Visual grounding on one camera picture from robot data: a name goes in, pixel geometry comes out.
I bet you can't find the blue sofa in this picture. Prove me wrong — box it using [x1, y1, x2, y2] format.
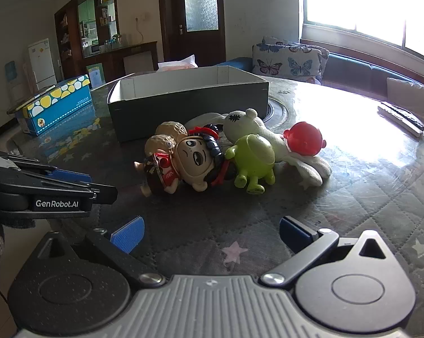
[215, 51, 424, 103]

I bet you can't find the red round toy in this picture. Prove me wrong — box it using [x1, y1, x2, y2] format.
[283, 121, 328, 157]

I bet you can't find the round table turntable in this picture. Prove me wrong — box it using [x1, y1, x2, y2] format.
[263, 95, 289, 129]

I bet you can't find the green framed sign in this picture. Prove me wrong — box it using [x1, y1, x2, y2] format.
[86, 63, 104, 88]

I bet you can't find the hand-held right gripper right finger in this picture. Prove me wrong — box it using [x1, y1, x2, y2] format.
[260, 216, 397, 287]

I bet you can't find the wooden door with glass pane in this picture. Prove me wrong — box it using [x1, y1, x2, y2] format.
[157, 0, 226, 68]

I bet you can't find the grey remote control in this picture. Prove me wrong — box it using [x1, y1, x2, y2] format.
[377, 101, 424, 137]

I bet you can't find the pink tissue pack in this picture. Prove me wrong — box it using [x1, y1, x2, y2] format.
[157, 55, 198, 71]

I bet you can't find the big-headed doll figure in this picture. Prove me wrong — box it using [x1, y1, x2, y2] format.
[134, 124, 235, 198]

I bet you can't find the blue box with pebble print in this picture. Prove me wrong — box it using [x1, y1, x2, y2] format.
[15, 75, 93, 137]

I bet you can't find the white cushion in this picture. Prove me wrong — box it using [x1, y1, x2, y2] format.
[386, 77, 424, 134]

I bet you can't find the white refrigerator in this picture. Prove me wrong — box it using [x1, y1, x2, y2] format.
[28, 38, 58, 90]

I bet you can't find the tan peanut toy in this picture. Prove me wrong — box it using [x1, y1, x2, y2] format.
[144, 121, 189, 157]

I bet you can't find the green one-eyed monster toy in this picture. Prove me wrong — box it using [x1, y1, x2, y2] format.
[225, 134, 277, 195]

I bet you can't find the dark wooden cabinet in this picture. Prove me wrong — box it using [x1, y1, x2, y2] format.
[54, 0, 158, 85]

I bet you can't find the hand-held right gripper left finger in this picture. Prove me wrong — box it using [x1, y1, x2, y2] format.
[36, 216, 165, 286]

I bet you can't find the grey cardboard box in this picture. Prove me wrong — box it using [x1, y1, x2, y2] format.
[107, 65, 270, 143]

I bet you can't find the white plush bear toy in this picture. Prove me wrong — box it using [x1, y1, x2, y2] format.
[185, 108, 332, 191]

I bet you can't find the pale chair back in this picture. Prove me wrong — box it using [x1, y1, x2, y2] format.
[123, 53, 154, 76]

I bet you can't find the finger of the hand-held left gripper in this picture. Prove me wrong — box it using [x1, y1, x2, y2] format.
[11, 159, 93, 184]
[22, 172, 118, 205]

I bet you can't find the butterfly print cushion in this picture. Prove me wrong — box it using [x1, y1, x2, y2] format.
[251, 36, 329, 84]

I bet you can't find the window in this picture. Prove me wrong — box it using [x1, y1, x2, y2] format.
[300, 0, 424, 64]

